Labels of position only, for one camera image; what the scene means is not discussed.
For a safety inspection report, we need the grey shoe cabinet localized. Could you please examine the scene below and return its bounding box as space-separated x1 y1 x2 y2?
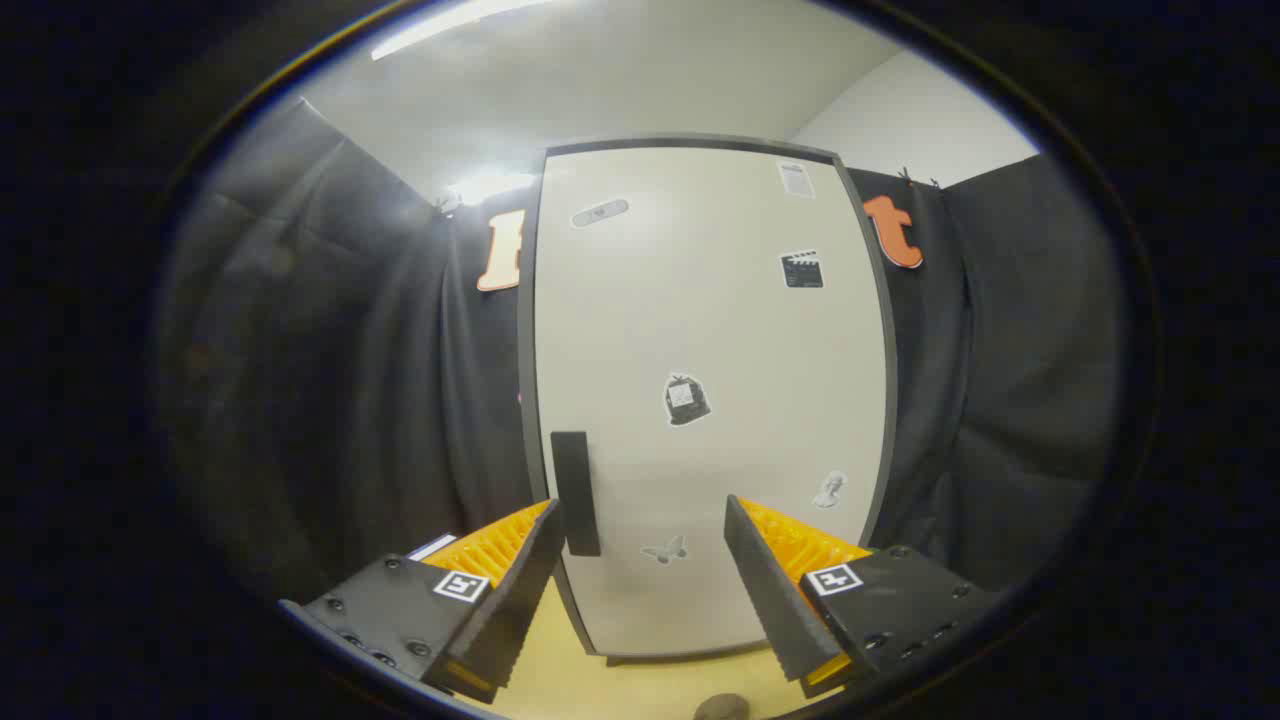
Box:
516 133 899 666

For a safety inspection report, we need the white shoe cabinet door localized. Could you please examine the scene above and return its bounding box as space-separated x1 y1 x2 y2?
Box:
533 145 889 658

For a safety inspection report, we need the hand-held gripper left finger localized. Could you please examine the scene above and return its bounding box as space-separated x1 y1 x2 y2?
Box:
278 498 567 704

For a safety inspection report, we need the black backdrop cloth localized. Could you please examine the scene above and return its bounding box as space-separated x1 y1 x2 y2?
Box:
160 95 1121 611

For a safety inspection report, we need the black door handle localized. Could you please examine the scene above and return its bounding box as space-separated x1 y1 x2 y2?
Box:
551 431 602 557

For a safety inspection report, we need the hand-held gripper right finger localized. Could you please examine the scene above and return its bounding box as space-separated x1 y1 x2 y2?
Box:
724 494 1001 699

